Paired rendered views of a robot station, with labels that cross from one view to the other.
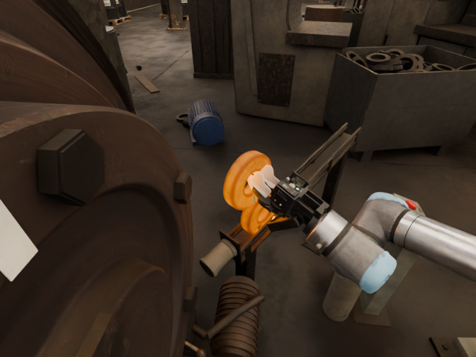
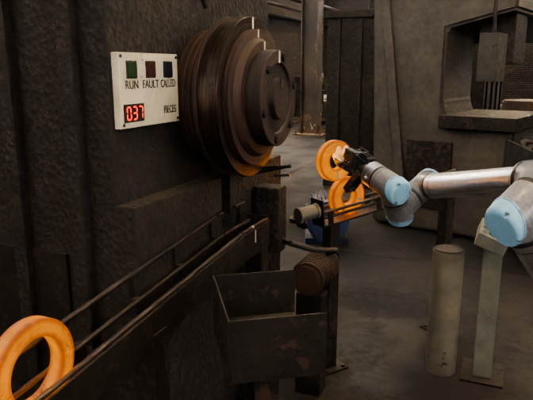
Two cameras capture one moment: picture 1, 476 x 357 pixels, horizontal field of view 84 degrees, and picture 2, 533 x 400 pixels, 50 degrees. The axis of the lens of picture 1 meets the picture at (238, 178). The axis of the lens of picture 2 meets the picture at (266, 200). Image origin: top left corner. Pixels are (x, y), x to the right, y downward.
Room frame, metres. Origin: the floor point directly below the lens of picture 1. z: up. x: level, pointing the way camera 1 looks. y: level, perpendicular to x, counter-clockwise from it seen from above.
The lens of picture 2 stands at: (-1.61, -0.38, 1.20)
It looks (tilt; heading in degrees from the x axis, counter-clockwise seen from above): 13 degrees down; 16
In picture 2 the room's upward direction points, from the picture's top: straight up
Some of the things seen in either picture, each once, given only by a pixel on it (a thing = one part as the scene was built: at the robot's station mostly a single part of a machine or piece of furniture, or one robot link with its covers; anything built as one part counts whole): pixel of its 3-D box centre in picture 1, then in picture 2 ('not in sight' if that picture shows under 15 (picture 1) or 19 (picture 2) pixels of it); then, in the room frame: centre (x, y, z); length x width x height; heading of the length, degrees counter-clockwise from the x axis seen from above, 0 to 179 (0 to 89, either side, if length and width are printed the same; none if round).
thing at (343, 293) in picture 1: (348, 279); (444, 310); (0.62, -0.47, 0.26); 0.12 x 0.12 x 0.52
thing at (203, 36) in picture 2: not in sight; (219, 97); (0.07, 0.26, 1.12); 0.47 x 0.10 x 0.47; 173
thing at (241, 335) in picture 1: (236, 345); (314, 321); (0.37, 0.00, 0.27); 0.22 x 0.13 x 0.53; 173
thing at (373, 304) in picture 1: (389, 268); (488, 301); (0.64, -0.63, 0.31); 0.24 x 0.16 x 0.62; 173
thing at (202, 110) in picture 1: (205, 120); (326, 214); (2.34, 0.32, 0.17); 0.57 x 0.31 x 0.34; 13
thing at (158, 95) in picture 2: not in sight; (148, 89); (-0.27, 0.33, 1.15); 0.26 x 0.02 x 0.18; 173
